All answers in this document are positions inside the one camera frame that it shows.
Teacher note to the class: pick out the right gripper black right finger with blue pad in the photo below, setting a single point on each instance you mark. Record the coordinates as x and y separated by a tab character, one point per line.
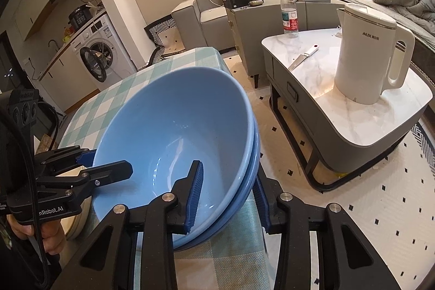
347	260

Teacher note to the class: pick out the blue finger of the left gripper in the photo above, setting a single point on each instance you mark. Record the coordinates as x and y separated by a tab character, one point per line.
86	158

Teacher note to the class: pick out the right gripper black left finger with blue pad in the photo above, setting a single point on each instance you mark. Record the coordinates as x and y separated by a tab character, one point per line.
106	260

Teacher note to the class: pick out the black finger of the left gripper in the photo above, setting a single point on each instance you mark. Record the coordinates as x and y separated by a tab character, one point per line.
106	174

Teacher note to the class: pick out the blue bowl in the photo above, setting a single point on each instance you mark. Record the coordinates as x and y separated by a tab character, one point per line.
238	201
195	113

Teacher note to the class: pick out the kitchen counter cabinet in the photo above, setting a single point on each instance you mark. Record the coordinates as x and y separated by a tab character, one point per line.
68	82

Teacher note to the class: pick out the person's left hand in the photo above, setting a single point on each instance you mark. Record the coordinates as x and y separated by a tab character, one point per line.
54	239

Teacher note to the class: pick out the white washing machine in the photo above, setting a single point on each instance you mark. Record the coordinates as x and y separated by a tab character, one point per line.
99	49

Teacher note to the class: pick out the teal checkered tablecloth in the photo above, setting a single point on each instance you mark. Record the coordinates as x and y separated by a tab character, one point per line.
234	258

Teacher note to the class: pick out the marble coffee table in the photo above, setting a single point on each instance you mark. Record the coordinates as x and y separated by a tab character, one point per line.
334	138

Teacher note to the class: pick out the black pressure cooker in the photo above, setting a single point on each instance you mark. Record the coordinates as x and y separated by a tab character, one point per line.
80	16

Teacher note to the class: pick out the black white patterned rug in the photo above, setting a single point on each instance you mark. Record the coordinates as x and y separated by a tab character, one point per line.
167	39

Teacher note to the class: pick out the grey sofa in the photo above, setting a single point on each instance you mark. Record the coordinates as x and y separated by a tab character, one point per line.
203	23

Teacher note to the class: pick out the grey side cabinet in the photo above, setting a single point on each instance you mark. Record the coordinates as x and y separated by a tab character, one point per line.
250	25

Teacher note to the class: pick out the small knife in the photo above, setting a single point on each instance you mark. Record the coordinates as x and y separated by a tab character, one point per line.
302	57

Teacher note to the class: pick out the white electric kettle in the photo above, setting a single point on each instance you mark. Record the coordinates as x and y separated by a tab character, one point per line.
375	53

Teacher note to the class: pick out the plastic water bottle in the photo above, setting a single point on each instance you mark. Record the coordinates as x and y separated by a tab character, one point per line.
290	19

